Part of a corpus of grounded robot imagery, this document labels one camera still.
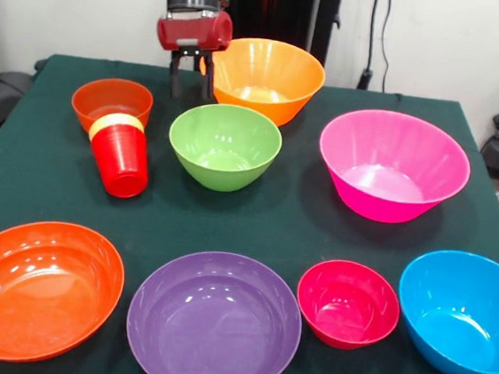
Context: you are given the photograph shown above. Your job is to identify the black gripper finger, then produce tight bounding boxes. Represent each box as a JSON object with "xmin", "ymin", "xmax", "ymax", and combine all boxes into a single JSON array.
[
  {"xmin": 165, "ymin": 46, "xmax": 189, "ymax": 99},
  {"xmin": 194, "ymin": 50, "xmax": 220, "ymax": 104}
]

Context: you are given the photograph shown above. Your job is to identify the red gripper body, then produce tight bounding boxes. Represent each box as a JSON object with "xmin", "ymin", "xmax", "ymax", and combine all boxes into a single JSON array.
[{"xmin": 154, "ymin": 4, "xmax": 236, "ymax": 58}]

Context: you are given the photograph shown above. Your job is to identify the small orange bowl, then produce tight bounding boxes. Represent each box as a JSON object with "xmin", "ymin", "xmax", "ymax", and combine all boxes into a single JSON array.
[{"xmin": 68, "ymin": 74, "xmax": 156, "ymax": 139}]

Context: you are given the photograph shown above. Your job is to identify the stack of yellow cups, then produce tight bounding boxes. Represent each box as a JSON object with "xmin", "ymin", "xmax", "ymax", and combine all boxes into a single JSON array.
[{"xmin": 87, "ymin": 109, "xmax": 147, "ymax": 148}]

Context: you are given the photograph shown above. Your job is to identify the red cup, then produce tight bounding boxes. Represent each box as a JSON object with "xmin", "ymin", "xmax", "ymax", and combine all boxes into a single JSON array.
[{"xmin": 85, "ymin": 122, "xmax": 155, "ymax": 202}]

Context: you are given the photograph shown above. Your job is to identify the large light orange bowl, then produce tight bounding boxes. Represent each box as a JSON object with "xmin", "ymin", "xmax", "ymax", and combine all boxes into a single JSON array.
[{"xmin": 194, "ymin": 32, "xmax": 329, "ymax": 132}]

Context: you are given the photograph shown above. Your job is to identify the green bowl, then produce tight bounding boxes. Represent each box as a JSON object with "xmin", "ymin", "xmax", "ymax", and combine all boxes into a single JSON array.
[{"xmin": 163, "ymin": 99, "xmax": 287, "ymax": 198}]

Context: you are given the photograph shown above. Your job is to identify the black chair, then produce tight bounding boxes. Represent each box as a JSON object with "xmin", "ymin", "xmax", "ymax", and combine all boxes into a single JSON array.
[{"xmin": 0, "ymin": 13, "xmax": 53, "ymax": 139}]

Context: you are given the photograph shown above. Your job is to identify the dark green table cloth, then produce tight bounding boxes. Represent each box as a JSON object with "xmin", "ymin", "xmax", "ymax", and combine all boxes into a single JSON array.
[{"xmin": 0, "ymin": 47, "xmax": 499, "ymax": 374}]

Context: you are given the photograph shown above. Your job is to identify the large magenta bowl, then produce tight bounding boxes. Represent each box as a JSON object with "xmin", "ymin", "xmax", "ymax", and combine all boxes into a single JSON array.
[{"xmin": 312, "ymin": 104, "xmax": 477, "ymax": 232}]

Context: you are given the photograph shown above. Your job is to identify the purple bowl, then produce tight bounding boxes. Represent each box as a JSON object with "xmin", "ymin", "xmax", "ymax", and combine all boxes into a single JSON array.
[{"xmin": 121, "ymin": 243, "xmax": 310, "ymax": 374}]

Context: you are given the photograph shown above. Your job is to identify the large red-orange bowl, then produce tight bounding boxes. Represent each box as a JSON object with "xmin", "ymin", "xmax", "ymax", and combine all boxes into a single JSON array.
[{"xmin": 0, "ymin": 215, "xmax": 131, "ymax": 373}]

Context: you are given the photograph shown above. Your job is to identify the small crimson bowl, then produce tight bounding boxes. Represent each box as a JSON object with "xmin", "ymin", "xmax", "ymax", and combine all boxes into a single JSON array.
[{"xmin": 291, "ymin": 255, "xmax": 405, "ymax": 355}]

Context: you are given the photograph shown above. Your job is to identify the blue bowl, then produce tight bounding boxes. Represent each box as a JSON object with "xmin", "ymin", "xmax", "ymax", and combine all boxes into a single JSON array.
[{"xmin": 390, "ymin": 245, "xmax": 499, "ymax": 374}]

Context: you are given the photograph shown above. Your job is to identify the black wall cable with plug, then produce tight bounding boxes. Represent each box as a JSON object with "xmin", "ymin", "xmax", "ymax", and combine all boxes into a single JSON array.
[{"xmin": 356, "ymin": 0, "xmax": 384, "ymax": 92}]

